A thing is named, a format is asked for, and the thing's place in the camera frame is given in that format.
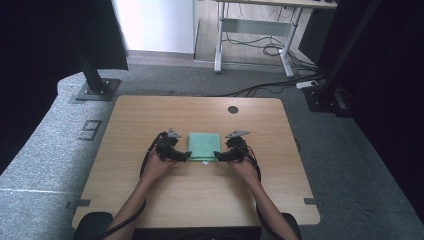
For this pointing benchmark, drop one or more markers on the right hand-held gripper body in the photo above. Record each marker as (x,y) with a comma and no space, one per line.
(237,145)

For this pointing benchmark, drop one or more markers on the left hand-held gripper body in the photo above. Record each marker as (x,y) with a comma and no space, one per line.
(166,146)

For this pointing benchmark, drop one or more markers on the green cloth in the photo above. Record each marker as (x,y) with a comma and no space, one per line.
(203,145)

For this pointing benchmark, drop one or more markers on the person's right hand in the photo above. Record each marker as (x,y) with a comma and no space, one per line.
(246,171)

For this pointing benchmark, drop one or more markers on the person's left hand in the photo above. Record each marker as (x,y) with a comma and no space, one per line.
(156,168)

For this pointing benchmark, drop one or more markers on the dark round table grommet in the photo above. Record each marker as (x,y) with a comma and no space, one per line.
(233,109)

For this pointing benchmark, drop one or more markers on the white power strip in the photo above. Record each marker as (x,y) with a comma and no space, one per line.
(307,84)

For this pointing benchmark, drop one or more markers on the grey tape strip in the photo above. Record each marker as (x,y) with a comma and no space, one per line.
(79,203)
(312,201)

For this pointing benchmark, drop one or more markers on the black metal stand with plate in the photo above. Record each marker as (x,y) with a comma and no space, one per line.
(95,85)

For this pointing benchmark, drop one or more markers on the black metal stand with base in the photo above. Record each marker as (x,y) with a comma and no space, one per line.
(321,100)

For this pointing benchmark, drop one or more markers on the black curtain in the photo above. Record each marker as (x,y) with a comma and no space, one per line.
(393,100)
(36,66)

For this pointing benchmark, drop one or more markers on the white desk frame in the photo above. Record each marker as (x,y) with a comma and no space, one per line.
(255,27)

